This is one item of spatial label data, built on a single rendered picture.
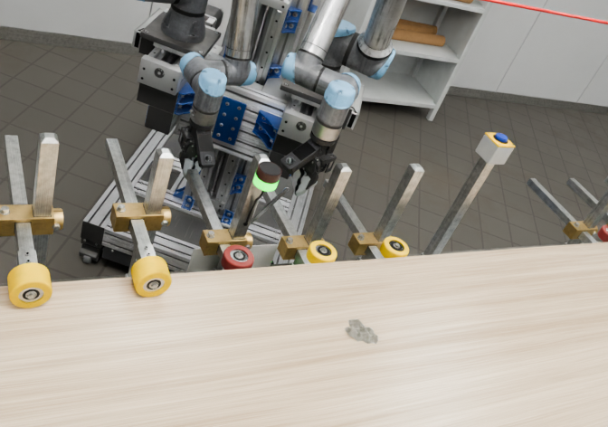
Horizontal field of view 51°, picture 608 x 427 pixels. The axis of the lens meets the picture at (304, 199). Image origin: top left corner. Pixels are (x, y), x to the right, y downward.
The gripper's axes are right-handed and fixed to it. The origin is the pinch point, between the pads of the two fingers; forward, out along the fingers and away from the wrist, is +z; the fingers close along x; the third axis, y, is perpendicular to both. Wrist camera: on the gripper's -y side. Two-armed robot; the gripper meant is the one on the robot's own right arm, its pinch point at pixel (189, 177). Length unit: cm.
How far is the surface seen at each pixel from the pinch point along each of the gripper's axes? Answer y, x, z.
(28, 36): 229, 20, 84
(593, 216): -31, -152, -7
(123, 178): -17.3, 25.2, -14.2
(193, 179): -5.5, 1.1, -3.9
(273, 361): -73, 3, -10
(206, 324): -61, 14, -9
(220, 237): -31.2, 0.9, -5.5
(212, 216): -21.9, 0.2, -4.3
